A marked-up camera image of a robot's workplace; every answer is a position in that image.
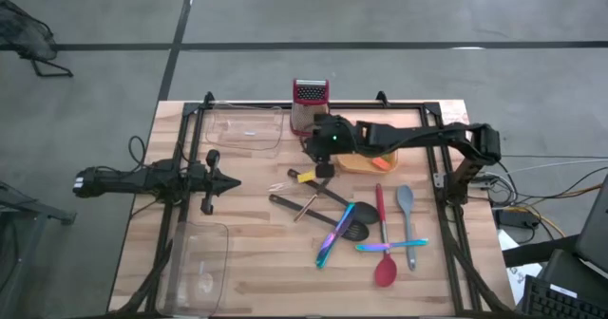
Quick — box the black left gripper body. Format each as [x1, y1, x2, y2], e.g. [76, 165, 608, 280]
[188, 148, 221, 216]

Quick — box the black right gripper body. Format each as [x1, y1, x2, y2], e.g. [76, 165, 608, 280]
[302, 113, 360, 178]

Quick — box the yellow plastic bin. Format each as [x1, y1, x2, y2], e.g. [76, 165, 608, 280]
[334, 150, 400, 176]

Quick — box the black solid serving spoon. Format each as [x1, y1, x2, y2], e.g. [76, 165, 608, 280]
[286, 168, 381, 226]

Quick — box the black slotted serving spoon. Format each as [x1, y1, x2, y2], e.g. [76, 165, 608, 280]
[268, 194, 371, 243]

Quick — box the red silicone spoon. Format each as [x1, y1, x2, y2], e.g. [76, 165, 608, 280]
[373, 183, 398, 289]

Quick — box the red steel box grater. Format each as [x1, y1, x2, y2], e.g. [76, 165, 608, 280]
[289, 78, 332, 138]

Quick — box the clear plastic wavy-rim container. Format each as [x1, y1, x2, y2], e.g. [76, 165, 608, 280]
[203, 101, 285, 159]

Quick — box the clear plastic straight-rim container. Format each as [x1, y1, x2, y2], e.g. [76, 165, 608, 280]
[159, 220, 230, 316]

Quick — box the grey silicone spoon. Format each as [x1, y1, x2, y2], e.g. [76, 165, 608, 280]
[396, 184, 419, 272]

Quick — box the clear plastic bag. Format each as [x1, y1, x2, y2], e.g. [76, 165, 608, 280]
[439, 107, 471, 125]

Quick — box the grey side stand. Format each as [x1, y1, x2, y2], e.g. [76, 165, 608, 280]
[0, 180, 77, 319]

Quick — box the black power brick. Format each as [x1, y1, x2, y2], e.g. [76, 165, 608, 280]
[496, 208, 541, 230]

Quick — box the black mesh chair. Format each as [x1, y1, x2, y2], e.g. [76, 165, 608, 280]
[0, 0, 75, 79]

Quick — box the white paper sheet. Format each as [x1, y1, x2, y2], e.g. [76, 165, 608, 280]
[498, 231, 545, 306]

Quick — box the black flat bar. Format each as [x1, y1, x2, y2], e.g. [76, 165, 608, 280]
[502, 233, 583, 269]

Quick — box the black keyboard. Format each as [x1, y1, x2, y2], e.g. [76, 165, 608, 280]
[520, 274, 608, 319]

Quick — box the dark laptop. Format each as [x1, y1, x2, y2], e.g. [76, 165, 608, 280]
[572, 174, 608, 275]

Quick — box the black cable loop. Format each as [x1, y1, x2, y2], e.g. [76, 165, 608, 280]
[126, 135, 158, 171]

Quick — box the black cable tangle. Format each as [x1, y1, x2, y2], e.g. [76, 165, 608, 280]
[474, 153, 608, 209]

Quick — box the white cable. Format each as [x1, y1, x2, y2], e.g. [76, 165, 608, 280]
[503, 157, 608, 174]

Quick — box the orange cable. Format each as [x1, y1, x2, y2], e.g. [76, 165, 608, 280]
[536, 183, 608, 201]

